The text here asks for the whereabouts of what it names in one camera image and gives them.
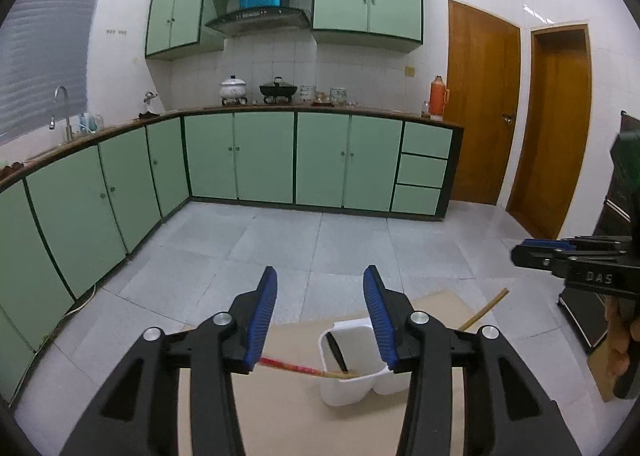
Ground green cabinet drawer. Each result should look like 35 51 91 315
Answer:
400 120 454 159
391 184 442 216
396 154 448 188

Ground black wok with lid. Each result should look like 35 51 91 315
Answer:
258 76 299 98

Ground black range hood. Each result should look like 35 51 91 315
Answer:
204 7 312 38

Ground white twin-cup utensil holder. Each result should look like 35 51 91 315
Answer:
318 318 408 408

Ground white lidded pot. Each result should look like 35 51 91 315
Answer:
219 75 249 101

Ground chrome sink faucet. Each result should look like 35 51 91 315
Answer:
48 85 74 142

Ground red chopstick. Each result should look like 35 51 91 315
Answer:
259 357 359 380

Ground wooden door with frame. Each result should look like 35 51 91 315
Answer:
505 23 594 241

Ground grey window blind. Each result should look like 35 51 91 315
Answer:
0 0 112 147

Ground closed wooden door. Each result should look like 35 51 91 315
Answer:
444 0 522 207

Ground green base cabinets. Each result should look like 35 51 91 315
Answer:
0 107 465 407

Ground wooden chopstick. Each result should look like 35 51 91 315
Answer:
457 288 510 332

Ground black chopstick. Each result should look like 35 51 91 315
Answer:
327 333 349 373

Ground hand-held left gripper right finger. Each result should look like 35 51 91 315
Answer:
362 264 582 456

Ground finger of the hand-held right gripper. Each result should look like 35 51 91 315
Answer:
511 239 577 273
560 234 632 254

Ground orange thermos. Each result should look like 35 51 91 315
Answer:
429 75 450 118

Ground beige tablecloth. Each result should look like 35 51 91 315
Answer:
177 289 487 456

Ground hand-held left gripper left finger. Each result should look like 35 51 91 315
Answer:
60 266 278 456

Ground white power cable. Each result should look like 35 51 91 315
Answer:
64 281 99 318

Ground person's right hand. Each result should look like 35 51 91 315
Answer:
604 296 633 378

